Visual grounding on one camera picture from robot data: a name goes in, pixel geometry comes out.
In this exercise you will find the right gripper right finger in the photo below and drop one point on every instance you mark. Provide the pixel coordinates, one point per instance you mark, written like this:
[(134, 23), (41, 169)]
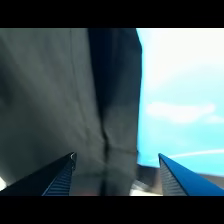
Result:
[(181, 180)]

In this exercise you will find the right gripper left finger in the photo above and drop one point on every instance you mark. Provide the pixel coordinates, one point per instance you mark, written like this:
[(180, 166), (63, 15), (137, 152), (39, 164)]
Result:
[(55, 180)]

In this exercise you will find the black garment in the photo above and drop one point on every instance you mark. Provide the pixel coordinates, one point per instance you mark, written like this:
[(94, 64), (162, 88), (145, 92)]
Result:
[(66, 100)]

